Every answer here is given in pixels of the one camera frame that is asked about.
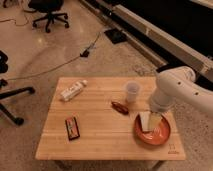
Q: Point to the wooden table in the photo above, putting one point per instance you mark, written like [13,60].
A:
[105,134]

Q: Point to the clear plastic cup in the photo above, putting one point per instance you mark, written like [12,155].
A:
[132,89]

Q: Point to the orange plate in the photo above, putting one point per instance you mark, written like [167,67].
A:
[158,136]

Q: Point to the pale yellow pusher tool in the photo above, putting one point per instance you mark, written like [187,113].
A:
[154,120]

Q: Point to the black floor mat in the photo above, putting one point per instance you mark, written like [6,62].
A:
[115,36]

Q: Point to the long white rail bench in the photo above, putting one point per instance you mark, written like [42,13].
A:
[180,31]

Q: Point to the white sponge block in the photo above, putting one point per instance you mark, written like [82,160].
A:
[144,118]

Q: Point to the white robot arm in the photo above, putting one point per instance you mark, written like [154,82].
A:
[177,83]

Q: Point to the black office chair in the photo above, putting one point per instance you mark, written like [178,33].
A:
[51,9]

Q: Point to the dark red wrapped snack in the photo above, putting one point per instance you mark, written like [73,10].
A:
[120,108]

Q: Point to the white tube bottle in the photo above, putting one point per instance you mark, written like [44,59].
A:
[72,91]

